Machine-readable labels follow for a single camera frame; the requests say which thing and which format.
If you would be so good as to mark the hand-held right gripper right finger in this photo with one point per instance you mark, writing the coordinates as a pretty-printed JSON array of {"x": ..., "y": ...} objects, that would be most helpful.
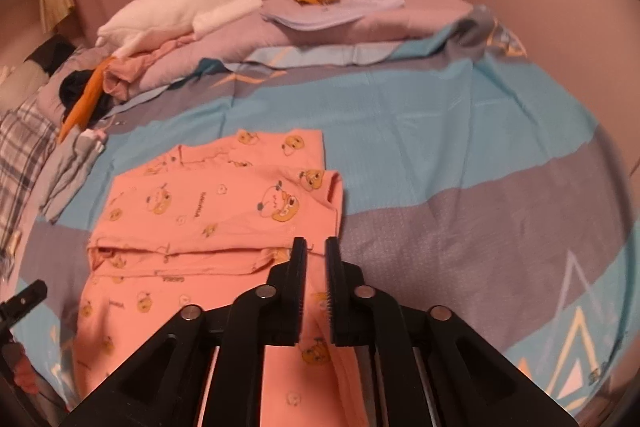
[{"x": 331, "y": 292}]

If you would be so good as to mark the dark navy garment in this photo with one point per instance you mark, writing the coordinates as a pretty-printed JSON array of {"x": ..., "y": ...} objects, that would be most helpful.
[{"x": 72, "y": 87}]

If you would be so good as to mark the grey folded clothes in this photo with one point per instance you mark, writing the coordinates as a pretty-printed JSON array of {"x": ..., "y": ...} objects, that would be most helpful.
[{"x": 67, "y": 177}]

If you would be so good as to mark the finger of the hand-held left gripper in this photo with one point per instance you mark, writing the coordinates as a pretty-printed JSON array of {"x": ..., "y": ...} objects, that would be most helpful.
[{"x": 27, "y": 297}]

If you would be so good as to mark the lilac quilt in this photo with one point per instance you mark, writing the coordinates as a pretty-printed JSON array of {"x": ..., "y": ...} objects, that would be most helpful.
[{"x": 400, "y": 2}]

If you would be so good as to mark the white goose plush toy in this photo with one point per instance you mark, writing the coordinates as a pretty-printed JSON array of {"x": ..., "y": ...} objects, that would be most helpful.
[{"x": 175, "y": 7}]

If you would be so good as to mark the dusty pink garment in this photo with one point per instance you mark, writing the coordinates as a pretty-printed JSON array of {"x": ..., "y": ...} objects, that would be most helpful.
[{"x": 130, "y": 74}]

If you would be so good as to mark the white paper stack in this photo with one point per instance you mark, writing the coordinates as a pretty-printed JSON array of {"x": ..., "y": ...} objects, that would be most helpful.
[{"x": 340, "y": 14}]

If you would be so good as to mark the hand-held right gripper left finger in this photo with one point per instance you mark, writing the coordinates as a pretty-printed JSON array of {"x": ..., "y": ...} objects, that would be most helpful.
[{"x": 301, "y": 287}]

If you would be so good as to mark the pink printed baby romper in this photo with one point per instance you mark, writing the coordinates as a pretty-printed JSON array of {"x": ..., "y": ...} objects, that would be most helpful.
[{"x": 200, "y": 217}]

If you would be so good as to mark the black cloth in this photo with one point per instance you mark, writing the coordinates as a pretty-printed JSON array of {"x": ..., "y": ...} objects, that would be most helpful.
[{"x": 50, "y": 52}]

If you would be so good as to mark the beige pillow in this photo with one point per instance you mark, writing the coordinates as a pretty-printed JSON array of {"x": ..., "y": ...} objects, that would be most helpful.
[{"x": 20, "y": 84}]

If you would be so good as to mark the plaid pillow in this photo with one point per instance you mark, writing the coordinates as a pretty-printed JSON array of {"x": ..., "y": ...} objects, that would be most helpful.
[{"x": 25, "y": 147}]

